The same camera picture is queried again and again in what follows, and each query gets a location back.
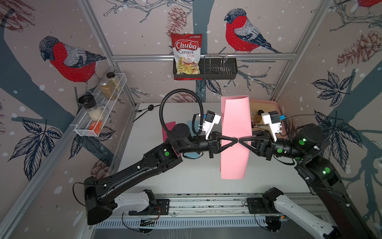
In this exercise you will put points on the black wire wall basket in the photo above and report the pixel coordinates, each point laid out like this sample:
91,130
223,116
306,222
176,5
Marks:
211,69

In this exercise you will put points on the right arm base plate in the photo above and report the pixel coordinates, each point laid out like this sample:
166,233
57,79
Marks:
261,206

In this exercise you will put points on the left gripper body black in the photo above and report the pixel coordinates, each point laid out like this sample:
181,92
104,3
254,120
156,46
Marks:
211,145

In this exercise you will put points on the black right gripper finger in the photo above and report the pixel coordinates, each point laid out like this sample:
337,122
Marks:
249,145
254,136

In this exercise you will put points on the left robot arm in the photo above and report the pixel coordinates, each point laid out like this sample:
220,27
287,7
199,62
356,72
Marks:
100,194

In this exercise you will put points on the beige cloth napkin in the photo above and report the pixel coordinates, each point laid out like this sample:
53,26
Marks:
256,107

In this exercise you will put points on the black lid grinder jar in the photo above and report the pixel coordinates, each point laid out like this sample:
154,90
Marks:
94,111

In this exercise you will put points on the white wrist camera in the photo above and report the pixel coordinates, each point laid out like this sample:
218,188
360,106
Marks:
272,119
210,120

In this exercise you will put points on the small red box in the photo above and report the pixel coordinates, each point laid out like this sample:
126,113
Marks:
96,127

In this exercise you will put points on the magenta paper sheet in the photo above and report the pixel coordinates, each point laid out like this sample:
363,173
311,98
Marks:
167,128

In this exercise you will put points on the tan spice bottle front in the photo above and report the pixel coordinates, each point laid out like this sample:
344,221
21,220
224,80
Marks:
108,90

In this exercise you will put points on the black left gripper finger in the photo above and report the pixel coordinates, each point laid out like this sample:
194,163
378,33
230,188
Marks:
219,136
226,143

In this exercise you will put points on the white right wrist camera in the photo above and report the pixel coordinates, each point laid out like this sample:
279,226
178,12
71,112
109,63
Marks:
272,119

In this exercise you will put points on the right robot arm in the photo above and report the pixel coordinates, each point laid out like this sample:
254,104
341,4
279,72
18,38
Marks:
321,177

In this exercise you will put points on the black spoon on table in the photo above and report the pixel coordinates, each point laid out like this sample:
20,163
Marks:
144,111

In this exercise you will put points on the tan spice bottle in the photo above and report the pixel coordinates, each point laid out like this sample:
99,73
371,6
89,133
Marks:
114,80
108,90

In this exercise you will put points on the clear acrylic wall shelf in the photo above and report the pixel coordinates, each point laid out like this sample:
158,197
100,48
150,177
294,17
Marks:
82,128

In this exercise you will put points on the red pepper spice jar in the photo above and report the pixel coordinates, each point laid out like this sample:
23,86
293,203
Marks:
258,117

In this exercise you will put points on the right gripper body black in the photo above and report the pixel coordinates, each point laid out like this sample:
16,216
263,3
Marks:
271,147

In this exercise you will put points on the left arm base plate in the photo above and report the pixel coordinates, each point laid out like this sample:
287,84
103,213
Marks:
157,207

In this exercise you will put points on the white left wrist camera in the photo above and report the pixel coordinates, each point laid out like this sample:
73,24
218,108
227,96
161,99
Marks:
210,120

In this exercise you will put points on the pink plastic tray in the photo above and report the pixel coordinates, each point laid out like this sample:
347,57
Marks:
268,103

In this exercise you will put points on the Chuba cassava chips bag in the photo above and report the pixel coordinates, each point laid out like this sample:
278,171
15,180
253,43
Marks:
187,54

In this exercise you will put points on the light pink paper sheet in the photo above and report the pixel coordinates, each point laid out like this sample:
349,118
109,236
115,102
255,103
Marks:
236,122

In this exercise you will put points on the light blue paper sheet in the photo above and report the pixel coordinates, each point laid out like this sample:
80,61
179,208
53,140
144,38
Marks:
192,155

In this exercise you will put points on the tan spice bottle rear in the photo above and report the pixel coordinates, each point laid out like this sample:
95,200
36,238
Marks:
114,80

